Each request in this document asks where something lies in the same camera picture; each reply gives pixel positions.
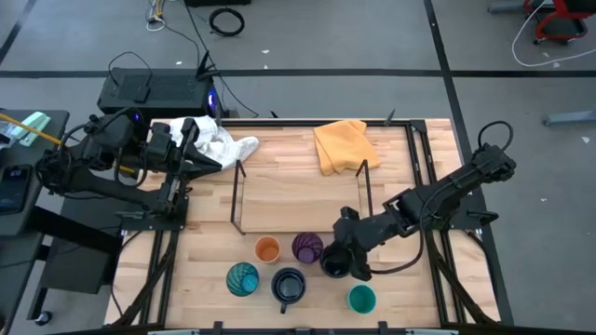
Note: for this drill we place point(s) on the orange plastic cup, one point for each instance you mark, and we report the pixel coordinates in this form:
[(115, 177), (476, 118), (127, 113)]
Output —
[(267, 251)]

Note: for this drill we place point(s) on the large black speckled mug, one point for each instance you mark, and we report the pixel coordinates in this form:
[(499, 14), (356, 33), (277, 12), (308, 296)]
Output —
[(288, 286)]

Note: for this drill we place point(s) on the wooden shelf black metal frame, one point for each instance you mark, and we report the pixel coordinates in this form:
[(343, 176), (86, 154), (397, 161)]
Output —
[(298, 200)]

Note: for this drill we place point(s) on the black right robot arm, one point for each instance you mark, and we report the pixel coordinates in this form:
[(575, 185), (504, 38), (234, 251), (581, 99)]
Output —
[(447, 186)]

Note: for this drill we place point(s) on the purple faceted tumbler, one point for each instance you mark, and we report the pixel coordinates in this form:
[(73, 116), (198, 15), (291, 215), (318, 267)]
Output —
[(307, 249)]

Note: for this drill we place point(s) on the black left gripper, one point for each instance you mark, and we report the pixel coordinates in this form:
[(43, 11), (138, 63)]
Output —
[(163, 144)]

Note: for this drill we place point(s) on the black table frame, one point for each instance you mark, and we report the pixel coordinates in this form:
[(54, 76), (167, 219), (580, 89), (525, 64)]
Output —
[(302, 123)]

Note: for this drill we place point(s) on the black computer tower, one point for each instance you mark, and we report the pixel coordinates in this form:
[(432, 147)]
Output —
[(158, 93)]

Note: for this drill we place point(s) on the white towel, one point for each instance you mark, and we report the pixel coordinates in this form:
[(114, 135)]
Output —
[(219, 144)]

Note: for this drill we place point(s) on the blue faceted tumbler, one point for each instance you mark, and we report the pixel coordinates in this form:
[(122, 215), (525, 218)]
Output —
[(242, 279)]

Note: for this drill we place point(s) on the teal plastic cup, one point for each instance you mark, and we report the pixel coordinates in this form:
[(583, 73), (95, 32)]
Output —
[(362, 300)]

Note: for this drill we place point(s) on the yellow stick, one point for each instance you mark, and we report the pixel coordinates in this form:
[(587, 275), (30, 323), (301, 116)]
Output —
[(46, 134)]

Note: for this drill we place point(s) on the grey floor bar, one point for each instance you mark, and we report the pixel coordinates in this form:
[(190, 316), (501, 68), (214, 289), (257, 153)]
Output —
[(505, 6), (572, 116)]

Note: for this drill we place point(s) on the orange towel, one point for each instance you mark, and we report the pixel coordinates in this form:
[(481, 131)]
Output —
[(342, 146)]

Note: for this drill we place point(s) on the small black mug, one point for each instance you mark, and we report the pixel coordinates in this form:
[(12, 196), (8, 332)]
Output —
[(333, 270)]

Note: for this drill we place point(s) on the black caster wheel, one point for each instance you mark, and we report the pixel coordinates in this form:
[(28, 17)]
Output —
[(43, 317)]

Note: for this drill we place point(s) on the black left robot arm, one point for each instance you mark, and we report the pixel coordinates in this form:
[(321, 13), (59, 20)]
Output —
[(102, 186)]

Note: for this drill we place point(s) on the mint green stapler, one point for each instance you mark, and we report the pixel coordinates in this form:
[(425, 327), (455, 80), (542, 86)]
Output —
[(32, 122)]

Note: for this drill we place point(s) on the black side desk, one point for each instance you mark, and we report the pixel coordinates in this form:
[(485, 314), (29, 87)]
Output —
[(56, 122)]

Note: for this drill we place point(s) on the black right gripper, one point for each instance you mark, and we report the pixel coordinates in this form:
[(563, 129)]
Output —
[(354, 232)]

